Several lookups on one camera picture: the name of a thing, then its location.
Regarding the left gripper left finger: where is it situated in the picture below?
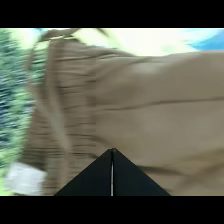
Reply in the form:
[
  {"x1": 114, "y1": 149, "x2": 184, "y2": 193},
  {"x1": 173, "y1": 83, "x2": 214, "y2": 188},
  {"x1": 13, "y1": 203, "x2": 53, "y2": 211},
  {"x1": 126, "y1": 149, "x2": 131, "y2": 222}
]
[{"x1": 54, "y1": 148, "x2": 113, "y2": 197}]

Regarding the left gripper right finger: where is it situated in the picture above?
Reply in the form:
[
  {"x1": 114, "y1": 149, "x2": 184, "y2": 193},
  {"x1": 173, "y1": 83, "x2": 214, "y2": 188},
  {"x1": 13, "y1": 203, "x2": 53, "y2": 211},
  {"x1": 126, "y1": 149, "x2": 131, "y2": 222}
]
[{"x1": 112, "y1": 148, "x2": 172, "y2": 197}]

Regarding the brown garment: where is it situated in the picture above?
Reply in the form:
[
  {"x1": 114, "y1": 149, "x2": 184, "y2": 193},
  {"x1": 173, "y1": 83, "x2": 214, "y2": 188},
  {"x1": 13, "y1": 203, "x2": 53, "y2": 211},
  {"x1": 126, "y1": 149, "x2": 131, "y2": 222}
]
[{"x1": 6, "y1": 28, "x2": 224, "y2": 197}]

